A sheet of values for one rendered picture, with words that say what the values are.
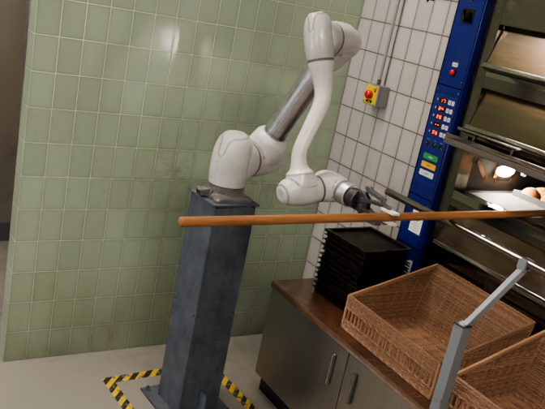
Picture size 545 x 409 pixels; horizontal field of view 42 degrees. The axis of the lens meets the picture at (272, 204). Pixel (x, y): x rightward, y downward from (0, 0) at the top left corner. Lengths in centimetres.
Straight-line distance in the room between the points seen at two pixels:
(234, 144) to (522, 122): 114
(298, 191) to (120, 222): 113
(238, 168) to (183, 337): 78
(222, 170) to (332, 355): 87
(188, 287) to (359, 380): 81
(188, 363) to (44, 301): 77
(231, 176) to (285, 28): 96
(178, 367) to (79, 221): 79
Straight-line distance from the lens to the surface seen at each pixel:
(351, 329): 295
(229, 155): 283
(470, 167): 321
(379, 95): 348
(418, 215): 254
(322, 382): 306
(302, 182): 255
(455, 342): 239
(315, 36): 266
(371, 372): 279
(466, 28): 318
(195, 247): 297
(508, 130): 299
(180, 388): 320
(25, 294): 341
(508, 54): 305
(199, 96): 336
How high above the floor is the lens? 184
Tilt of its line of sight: 17 degrees down
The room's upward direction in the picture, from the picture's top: 12 degrees clockwise
